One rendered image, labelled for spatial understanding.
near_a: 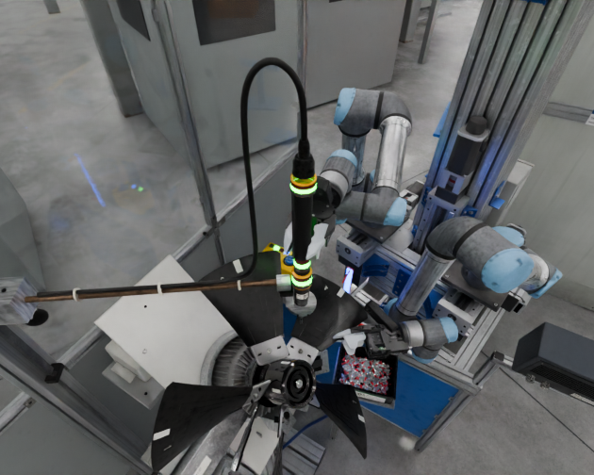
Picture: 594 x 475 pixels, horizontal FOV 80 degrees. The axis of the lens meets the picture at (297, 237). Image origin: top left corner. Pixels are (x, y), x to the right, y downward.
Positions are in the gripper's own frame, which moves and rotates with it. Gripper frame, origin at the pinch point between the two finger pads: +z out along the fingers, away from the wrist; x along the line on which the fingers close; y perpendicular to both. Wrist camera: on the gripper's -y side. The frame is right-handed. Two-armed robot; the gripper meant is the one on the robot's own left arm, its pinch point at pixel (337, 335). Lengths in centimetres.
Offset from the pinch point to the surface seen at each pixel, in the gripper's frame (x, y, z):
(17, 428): 23, 8, 101
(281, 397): -8.1, 17.0, 17.9
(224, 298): -19.9, -5.6, 29.9
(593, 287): 105, -54, -194
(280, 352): -8.1, 6.0, 17.1
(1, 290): -39, -2, 71
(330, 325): -0.8, -3.1, 1.4
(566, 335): -8, 11, -61
